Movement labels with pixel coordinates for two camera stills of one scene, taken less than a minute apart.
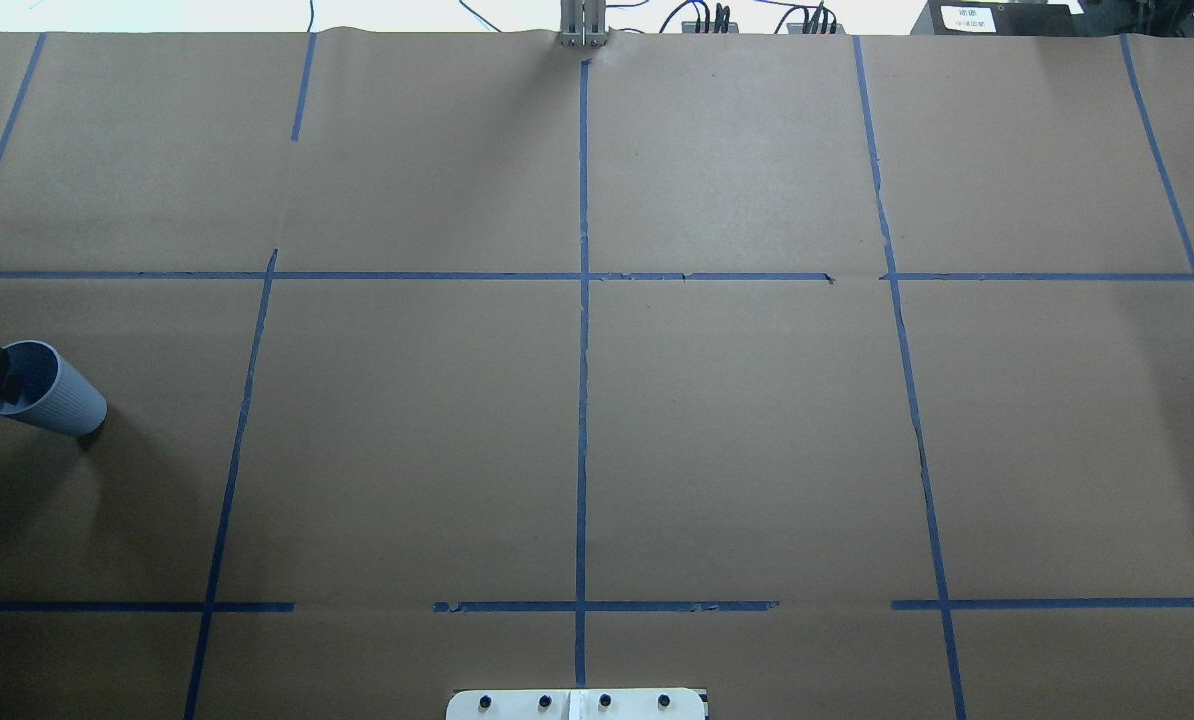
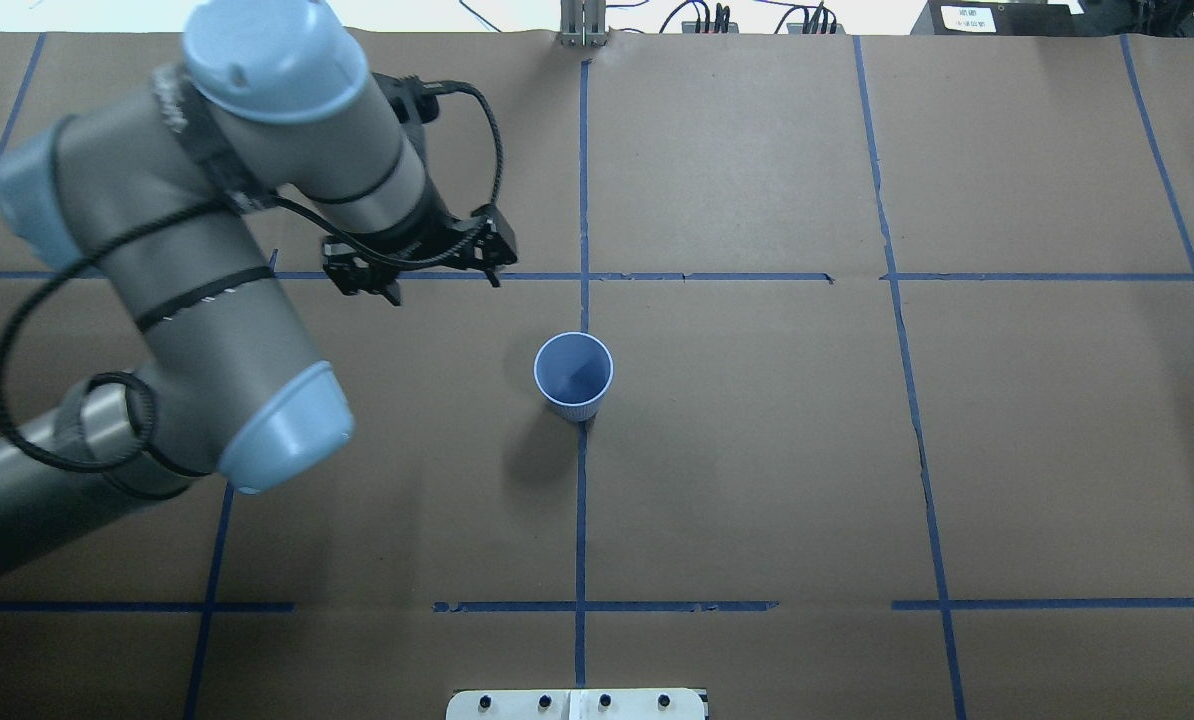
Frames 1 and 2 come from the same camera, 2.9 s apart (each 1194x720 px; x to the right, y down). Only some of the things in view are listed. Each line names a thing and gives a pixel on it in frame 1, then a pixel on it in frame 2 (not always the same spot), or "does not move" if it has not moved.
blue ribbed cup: [41, 388] → [572, 372]
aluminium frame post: [583, 23] does not move
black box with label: [999, 18] does not move
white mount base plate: [580, 703] does not move
